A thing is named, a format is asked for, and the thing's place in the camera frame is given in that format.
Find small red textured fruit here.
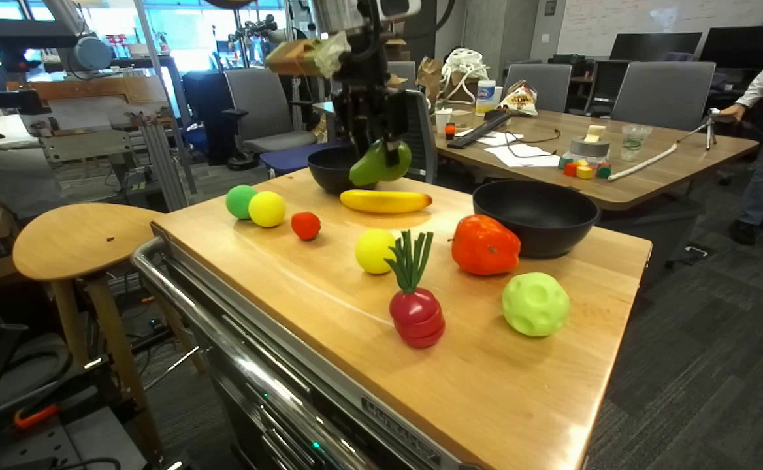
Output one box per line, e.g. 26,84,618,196
290,209,324,243

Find black office chair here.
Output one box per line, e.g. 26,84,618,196
394,86,441,184

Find orange handled clamp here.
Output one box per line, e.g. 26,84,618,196
11,398,66,434

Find wooden office desk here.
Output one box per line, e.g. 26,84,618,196
431,103,760,216

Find black bowl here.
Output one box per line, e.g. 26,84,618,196
470,178,603,261
305,140,371,196

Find grey office chair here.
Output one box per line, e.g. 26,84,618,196
223,64,320,173
611,60,720,133
503,60,575,114

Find green smooth ball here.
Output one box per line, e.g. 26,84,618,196
226,183,262,221

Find white stick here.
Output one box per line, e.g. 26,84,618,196
606,114,716,183

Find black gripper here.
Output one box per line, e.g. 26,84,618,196
343,34,406,170

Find tan wrist camera mount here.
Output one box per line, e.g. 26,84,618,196
265,32,356,80

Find metal cart handle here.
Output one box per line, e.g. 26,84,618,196
130,234,377,470

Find red toy radish green leaves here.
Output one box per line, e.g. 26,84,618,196
384,226,446,353

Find light green dimpled ball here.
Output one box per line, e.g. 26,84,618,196
499,268,572,338

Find aluminium frame rack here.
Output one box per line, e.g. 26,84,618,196
26,101,193,212

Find clear plastic container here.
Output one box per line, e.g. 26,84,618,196
571,123,615,162

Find yellow toy lemon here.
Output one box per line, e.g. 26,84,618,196
352,226,402,278

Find orange toy bell pepper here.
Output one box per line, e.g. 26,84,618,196
450,212,526,278

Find yellow toy banana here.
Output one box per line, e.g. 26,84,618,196
337,184,435,216

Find long black bar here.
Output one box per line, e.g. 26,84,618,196
445,103,520,150

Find person hand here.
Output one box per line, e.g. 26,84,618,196
716,101,750,124

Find yellow-green smooth ball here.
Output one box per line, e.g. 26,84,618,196
245,188,290,233

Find white paper sheet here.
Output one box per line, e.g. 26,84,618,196
484,127,565,173

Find round wooden stool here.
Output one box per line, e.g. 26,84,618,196
11,200,169,455

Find white plastic bottle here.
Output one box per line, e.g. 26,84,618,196
474,76,503,119

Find white rope bundle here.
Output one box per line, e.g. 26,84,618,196
439,47,491,103

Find black monitor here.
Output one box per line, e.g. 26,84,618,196
697,24,763,72
610,32,705,64

